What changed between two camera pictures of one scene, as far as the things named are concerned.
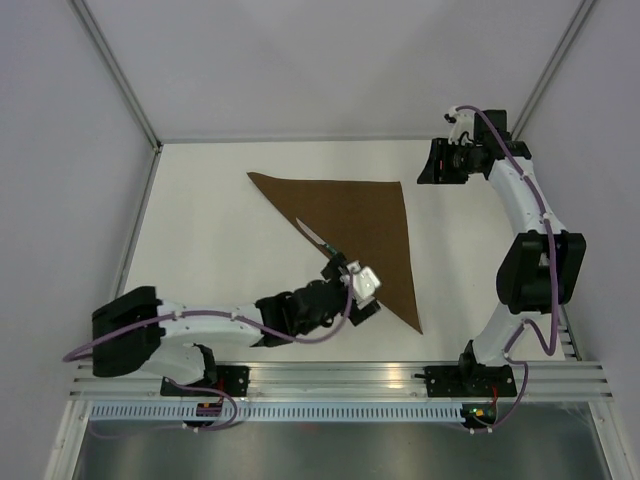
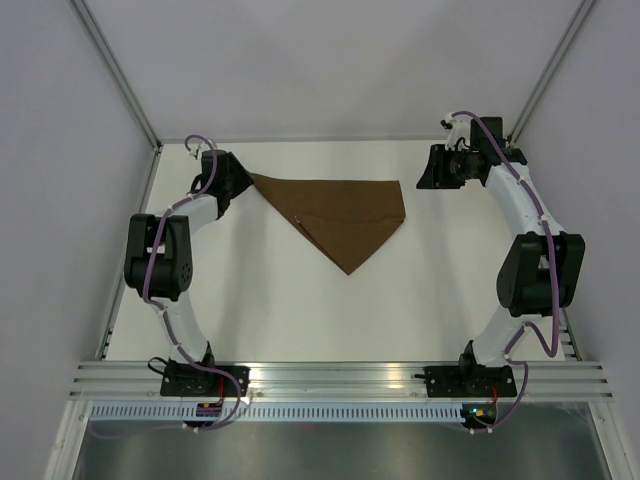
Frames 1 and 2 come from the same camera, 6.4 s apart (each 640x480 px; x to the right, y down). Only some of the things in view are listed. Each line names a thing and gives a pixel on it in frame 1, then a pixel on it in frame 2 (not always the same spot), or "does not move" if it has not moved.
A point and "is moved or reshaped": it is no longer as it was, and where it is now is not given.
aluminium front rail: x=359 y=379 does not move
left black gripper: x=336 y=270 to x=245 y=179
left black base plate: x=231 y=379 does not move
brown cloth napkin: x=363 y=220 is moved or reshaped
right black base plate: x=469 y=381 does not move
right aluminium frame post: x=584 y=9 does not move
